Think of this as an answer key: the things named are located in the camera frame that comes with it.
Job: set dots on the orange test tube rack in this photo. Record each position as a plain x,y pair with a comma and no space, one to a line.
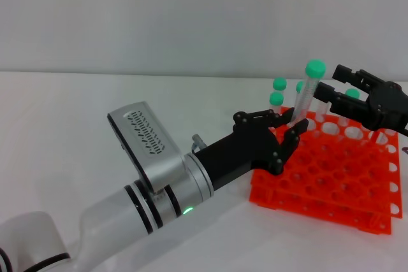
331,176

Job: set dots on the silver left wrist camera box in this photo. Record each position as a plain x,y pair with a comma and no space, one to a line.
150,138

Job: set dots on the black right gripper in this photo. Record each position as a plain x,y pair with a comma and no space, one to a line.
389,106

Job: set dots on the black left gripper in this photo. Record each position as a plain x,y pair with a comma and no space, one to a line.
242,151

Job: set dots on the clear test tube green cap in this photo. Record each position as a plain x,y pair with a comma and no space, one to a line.
352,93
279,83
315,68
299,87
322,111
276,99

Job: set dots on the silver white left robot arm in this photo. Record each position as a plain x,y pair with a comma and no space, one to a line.
111,218

